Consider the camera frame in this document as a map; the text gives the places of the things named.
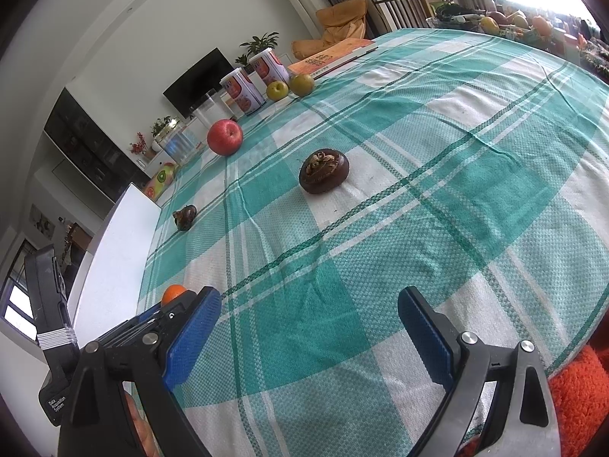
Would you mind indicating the dark red apple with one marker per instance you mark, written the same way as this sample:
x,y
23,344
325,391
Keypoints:
x,y
498,15

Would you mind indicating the yellow green apple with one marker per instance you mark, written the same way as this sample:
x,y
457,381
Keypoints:
x,y
277,91

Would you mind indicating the white cardboard box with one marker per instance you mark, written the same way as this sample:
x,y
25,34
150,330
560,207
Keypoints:
x,y
114,266

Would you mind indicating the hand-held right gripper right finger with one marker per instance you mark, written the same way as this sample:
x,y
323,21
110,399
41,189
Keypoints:
x,y
426,338

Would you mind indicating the small dark shrivelled fruit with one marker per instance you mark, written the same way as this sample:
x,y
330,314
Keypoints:
x,y
185,218

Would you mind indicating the clear glass jar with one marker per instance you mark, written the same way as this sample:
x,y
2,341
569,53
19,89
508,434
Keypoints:
x,y
180,145

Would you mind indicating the green plaid tablecloth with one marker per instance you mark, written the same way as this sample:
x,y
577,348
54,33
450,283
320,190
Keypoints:
x,y
380,200

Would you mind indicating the orange fuzzy garment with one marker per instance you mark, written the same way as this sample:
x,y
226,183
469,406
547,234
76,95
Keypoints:
x,y
580,390

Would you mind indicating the tan pear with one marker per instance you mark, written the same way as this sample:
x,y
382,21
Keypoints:
x,y
521,20

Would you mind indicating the large green potted plant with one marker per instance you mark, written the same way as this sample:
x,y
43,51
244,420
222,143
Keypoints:
x,y
259,43

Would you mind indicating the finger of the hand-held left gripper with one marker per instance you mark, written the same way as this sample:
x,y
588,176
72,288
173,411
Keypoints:
x,y
142,319

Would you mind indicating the large dark brown mangosteen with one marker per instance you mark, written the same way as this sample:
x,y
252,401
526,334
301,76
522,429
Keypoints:
x,y
324,174

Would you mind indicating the leafy green plant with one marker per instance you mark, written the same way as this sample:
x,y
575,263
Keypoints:
x,y
161,126

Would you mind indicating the fruit printed box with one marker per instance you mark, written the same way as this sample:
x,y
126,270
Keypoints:
x,y
161,180

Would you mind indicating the window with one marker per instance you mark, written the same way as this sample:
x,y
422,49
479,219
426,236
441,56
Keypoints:
x,y
16,304

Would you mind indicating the black television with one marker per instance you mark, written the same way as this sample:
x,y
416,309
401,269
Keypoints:
x,y
200,81

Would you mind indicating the small orange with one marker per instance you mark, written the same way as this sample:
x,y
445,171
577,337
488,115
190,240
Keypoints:
x,y
173,292

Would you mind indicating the person's left hand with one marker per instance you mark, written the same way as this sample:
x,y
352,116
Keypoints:
x,y
140,426

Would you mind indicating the group of small bottles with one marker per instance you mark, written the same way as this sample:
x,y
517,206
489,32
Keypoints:
x,y
568,35

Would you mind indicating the orange book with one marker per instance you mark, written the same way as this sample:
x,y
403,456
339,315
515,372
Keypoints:
x,y
333,54

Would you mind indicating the green apple, right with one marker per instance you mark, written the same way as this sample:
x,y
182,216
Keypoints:
x,y
301,84

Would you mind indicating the white red printed can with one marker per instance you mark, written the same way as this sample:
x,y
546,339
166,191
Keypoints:
x,y
242,93
269,69

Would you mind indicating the yellow apple in basket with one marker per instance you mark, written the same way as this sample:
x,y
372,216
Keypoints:
x,y
489,24

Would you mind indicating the patterned fruit basket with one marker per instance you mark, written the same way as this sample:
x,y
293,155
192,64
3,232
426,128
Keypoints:
x,y
511,31

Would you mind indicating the basket of dark items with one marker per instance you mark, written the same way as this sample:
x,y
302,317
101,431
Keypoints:
x,y
449,12

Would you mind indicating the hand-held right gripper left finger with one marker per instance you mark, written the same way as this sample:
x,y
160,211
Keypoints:
x,y
192,338

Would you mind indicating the brown knitted cloth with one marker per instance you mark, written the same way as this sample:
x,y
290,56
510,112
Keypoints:
x,y
597,57

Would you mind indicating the white jar black lid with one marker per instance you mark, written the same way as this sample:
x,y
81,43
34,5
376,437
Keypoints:
x,y
211,109

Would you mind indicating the small green potted plant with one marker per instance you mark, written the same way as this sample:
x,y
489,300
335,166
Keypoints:
x,y
241,60

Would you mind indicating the black wall cabinet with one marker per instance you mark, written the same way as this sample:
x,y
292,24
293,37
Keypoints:
x,y
85,147

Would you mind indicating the orange lounge chair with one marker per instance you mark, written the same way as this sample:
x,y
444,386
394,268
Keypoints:
x,y
338,24

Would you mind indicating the large orange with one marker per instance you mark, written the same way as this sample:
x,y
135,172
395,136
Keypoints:
x,y
542,26

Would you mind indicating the red flower plant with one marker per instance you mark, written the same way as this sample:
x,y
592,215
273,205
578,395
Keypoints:
x,y
139,143

